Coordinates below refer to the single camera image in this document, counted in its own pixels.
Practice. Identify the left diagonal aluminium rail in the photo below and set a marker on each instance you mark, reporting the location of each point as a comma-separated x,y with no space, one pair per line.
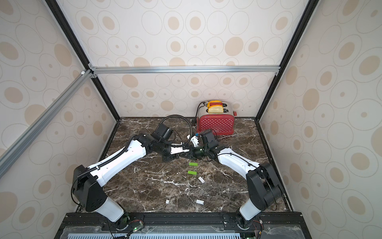
13,153

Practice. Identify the left black frame post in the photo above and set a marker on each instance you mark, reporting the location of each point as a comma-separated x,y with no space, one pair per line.
79,52

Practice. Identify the black frame post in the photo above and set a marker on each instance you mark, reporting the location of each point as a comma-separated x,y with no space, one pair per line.
301,26
79,52

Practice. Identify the yellow toast front slice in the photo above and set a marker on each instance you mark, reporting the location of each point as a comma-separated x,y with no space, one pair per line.
216,109

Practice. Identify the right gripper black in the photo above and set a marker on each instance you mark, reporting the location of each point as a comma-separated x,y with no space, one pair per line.
196,152

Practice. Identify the horizontal aluminium rail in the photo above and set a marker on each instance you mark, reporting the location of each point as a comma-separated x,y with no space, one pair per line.
184,69

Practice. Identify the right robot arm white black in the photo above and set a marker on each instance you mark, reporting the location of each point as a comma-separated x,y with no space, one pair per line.
264,186

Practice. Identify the right black frame post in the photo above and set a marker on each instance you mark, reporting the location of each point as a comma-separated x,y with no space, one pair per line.
301,26

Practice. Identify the yellow toast slice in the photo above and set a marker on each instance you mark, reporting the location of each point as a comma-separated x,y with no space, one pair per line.
214,103
216,109

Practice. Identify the yellow toast back slice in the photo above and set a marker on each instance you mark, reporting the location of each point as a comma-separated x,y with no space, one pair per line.
214,103

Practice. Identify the red toaster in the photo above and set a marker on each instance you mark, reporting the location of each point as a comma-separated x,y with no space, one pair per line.
219,123

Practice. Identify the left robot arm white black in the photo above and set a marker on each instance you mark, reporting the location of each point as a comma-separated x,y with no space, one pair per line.
87,186

